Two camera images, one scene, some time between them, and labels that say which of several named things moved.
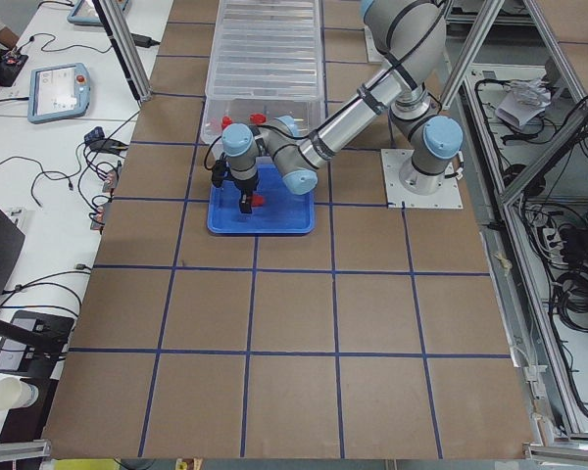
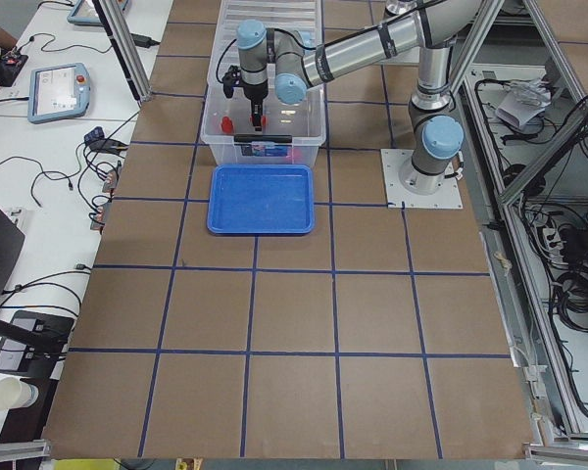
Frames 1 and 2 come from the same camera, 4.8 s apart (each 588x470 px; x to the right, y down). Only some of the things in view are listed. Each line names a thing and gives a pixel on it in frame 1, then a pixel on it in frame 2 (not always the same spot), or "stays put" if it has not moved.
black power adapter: x=144 y=41 stays put
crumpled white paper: x=526 y=101 stays put
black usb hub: x=97 y=141 stays put
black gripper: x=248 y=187 to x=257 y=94
